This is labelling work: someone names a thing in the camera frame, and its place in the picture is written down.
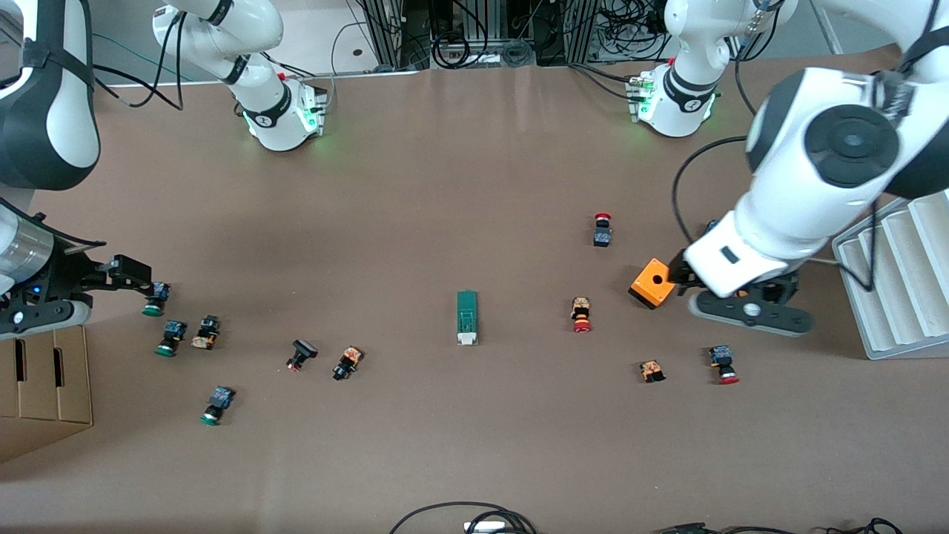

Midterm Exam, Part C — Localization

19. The black selector switch orange base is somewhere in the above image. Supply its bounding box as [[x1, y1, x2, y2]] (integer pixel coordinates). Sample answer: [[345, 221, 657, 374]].
[[191, 314, 222, 351], [331, 346, 365, 382]]

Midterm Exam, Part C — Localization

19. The black equipment rack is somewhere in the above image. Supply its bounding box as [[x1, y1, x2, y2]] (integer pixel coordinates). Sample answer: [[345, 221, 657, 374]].
[[356, 0, 668, 71]]

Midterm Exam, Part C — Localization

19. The green mushroom push button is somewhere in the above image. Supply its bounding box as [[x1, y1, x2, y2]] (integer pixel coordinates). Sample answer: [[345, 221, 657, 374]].
[[154, 320, 188, 358], [142, 283, 171, 318], [199, 385, 237, 427]]

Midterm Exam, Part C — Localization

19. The grey ribbed plastic tray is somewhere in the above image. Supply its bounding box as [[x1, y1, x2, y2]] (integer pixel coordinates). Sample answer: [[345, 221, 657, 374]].
[[831, 176, 949, 361]]

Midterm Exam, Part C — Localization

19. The orange button enclosure box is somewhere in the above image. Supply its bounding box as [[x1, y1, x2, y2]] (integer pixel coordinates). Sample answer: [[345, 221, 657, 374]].
[[629, 257, 679, 310]]

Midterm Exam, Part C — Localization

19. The black square-head push button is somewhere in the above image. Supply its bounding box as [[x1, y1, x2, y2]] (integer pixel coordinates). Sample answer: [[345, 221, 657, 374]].
[[285, 339, 319, 372]]

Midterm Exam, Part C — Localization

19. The black cable with connector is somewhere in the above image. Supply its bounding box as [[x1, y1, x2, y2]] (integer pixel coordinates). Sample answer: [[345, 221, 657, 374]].
[[652, 521, 790, 534]]

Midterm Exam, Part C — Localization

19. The thin black tangled cable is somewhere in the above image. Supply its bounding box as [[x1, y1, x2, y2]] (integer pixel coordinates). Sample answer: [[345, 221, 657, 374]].
[[824, 517, 907, 534]]

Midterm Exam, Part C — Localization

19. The brown cardboard box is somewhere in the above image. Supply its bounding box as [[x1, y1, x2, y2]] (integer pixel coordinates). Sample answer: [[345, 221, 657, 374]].
[[0, 300, 94, 464]]

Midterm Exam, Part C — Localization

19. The black looped floor cable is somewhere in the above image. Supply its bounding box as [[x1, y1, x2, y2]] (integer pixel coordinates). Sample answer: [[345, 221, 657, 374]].
[[389, 501, 538, 534]]

